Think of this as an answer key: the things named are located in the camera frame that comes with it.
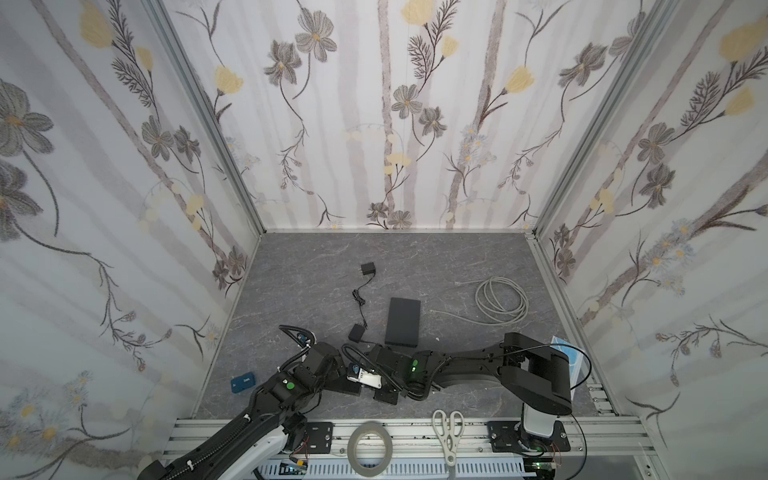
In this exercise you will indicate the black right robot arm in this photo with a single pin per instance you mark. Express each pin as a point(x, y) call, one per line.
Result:
point(543, 376)

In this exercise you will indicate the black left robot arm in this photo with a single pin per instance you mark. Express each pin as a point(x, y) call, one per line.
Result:
point(271, 421)

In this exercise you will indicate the blue face mask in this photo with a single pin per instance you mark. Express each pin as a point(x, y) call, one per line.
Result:
point(580, 364)

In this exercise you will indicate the small blue box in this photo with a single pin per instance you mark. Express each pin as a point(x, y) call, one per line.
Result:
point(242, 382)

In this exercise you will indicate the black power adapter with cable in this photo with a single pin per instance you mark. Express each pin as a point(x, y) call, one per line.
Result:
point(356, 333)

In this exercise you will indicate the clear tape roll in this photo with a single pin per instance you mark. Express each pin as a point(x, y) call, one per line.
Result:
point(370, 449)

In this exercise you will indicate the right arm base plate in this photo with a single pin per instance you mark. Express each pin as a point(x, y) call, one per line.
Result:
point(508, 437)

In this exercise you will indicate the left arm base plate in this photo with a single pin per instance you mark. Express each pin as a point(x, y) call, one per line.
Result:
point(312, 438)

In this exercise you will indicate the white handled scissors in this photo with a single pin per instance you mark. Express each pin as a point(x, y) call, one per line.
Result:
point(448, 428)

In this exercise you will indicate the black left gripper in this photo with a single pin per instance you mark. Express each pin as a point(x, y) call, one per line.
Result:
point(327, 357)

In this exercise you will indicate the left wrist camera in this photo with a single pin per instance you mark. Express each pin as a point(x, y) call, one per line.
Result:
point(307, 340)

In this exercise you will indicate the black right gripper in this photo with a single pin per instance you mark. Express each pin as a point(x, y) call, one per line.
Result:
point(381, 362)

